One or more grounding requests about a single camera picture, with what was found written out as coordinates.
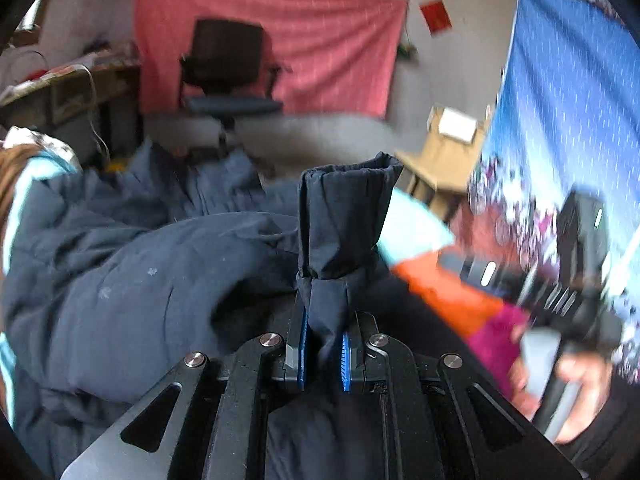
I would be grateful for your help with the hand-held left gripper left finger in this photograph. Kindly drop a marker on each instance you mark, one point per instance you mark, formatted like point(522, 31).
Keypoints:
point(300, 355)

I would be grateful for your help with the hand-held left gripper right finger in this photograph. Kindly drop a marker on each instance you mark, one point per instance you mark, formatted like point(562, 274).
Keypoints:
point(346, 360)

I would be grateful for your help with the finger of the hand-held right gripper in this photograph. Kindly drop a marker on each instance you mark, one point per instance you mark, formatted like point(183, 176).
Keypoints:
point(475, 270)

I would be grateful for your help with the navy padded jacket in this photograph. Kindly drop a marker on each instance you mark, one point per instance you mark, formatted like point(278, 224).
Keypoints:
point(125, 270)

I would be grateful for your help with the person's right forearm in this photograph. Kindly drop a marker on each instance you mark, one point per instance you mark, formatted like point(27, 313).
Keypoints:
point(610, 430)

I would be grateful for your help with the person's right hand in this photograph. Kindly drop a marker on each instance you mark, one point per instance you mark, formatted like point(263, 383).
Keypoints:
point(590, 385)

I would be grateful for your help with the colour block blanket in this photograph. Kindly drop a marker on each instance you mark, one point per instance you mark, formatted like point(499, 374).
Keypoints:
point(440, 290)

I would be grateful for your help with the cardboard box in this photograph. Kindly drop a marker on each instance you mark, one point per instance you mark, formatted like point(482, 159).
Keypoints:
point(440, 170)

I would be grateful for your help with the white flat box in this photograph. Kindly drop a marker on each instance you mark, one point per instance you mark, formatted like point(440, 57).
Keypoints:
point(457, 125)

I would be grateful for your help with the blue printed hanging cloth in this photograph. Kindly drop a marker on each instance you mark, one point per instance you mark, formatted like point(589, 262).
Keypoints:
point(560, 110)

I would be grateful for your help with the black office chair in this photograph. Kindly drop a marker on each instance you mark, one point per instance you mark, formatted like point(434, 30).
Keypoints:
point(225, 55)

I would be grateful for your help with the floral printed cloth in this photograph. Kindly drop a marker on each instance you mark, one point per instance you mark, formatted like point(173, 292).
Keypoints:
point(35, 142)

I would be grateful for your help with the cluttered wooden desk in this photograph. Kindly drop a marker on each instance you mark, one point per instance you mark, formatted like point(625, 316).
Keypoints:
point(70, 85)

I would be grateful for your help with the green wall ornament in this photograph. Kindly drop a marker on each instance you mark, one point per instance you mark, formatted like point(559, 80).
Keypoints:
point(407, 51)

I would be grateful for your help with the red paper wall square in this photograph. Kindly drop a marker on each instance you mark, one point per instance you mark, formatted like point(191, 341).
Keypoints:
point(436, 16)

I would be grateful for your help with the pink checked wall cloth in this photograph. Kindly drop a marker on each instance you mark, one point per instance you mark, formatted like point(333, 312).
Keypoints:
point(320, 45)

